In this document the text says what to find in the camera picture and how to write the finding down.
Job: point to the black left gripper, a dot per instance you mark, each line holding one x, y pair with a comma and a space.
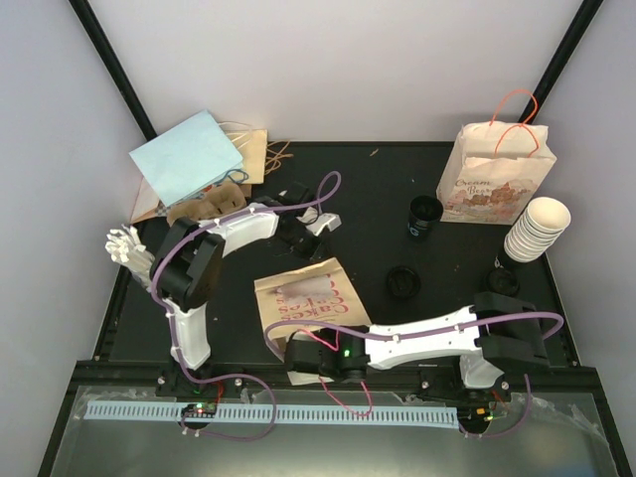
311, 254

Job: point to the cream paper bag pink sides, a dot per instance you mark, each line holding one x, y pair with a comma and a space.
303, 301

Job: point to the black lid stack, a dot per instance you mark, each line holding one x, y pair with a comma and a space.
423, 213

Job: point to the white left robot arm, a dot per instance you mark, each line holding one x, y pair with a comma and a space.
188, 265

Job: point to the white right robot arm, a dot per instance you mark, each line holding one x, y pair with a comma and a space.
494, 336

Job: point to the stacked pulp cup carriers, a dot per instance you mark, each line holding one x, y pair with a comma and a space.
217, 202

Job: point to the brown kraft paper bag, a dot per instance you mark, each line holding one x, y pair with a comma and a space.
260, 156

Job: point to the light blue paper bag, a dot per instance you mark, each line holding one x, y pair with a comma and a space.
187, 158

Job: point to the patterned flat paper bag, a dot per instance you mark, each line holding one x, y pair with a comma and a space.
147, 205

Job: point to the black lid stacks right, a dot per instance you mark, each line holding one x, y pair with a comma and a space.
502, 278

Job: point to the Cream Bear printed paper bag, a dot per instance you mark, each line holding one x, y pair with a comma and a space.
494, 169

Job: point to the tall stack paper cups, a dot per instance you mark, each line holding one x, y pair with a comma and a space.
537, 229

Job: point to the light blue slotted cable duct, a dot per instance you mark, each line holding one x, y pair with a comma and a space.
310, 414

